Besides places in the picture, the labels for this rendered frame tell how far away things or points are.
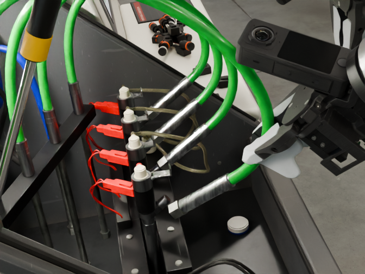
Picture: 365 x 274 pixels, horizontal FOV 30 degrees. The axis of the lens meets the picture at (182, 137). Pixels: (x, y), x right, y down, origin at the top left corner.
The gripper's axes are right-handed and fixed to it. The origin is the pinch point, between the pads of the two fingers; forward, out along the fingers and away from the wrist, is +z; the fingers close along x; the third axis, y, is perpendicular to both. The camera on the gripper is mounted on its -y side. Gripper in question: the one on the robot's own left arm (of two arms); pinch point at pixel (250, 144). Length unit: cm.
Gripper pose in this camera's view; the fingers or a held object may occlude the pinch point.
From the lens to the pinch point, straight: 78.9
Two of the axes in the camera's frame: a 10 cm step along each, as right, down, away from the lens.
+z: -4.7, 4.0, 7.9
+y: 7.8, 6.0, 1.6
